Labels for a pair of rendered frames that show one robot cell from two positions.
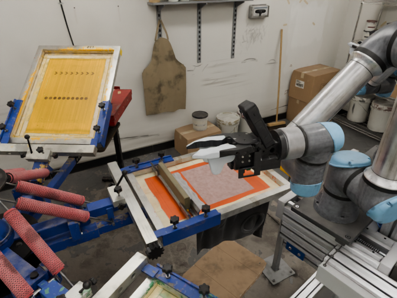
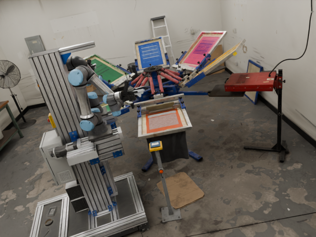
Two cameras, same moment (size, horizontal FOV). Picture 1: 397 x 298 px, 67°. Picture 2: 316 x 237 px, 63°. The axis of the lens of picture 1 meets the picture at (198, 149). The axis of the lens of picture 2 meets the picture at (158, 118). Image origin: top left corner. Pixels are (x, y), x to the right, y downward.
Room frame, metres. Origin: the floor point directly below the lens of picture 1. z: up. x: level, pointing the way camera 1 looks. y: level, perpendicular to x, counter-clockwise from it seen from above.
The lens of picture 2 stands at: (2.71, -2.51, 2.31)
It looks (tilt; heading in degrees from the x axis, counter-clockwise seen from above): 26 degrees down; 120
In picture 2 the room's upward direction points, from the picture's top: 12 degrees counter-clockwise
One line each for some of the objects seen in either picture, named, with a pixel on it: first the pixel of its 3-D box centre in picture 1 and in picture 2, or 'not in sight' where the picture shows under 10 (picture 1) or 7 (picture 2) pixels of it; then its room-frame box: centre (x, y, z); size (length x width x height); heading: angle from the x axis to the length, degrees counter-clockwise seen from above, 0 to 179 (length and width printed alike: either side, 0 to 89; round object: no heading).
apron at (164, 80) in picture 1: (164, 68); not in sight; (3.36, 0.39, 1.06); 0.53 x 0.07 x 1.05; 118
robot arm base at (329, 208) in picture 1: (338, 198); (95, 108); (0.82, -0.50, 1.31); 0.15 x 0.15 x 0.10
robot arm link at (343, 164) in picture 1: (348, 172); (91, 98); (0.82, -0.50, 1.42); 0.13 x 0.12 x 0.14; 16
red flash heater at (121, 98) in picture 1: (97, 104); (252, 81); (2.30, 0.84, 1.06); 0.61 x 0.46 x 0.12; 178
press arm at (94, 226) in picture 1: (134, 216); not in sight; (1.17, 0.34, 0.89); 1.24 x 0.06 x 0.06; 118
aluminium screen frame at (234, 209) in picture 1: (206, 181); (162, 117); (1.38, -0.05, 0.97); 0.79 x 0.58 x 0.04; 118
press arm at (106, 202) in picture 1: (106, 206); not in sight; (1.11, 0.45, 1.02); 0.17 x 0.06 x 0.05; 118
